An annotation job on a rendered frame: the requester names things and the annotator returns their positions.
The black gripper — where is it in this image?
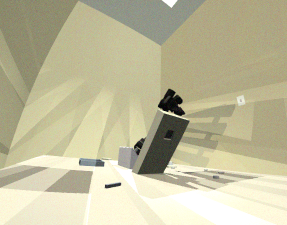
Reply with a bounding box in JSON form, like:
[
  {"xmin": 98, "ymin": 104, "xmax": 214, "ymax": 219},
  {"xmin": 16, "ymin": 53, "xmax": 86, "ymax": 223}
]
[{"xmin": 163, "ymin": 96, "xmax": 185, "ymax": 116}]

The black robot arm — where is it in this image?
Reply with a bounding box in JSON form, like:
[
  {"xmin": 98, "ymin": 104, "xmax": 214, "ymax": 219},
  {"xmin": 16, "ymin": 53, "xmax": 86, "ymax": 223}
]
[{"xmin": 134, "ymin": 89, "xmax": 183, "ymax": 155}]

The dark grey bar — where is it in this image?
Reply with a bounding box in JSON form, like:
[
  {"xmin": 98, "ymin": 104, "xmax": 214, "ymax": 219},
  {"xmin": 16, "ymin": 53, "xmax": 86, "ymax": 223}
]
[{"xmin": 105, "ymin": 182, "xmax": 122, "ymax": 189}]

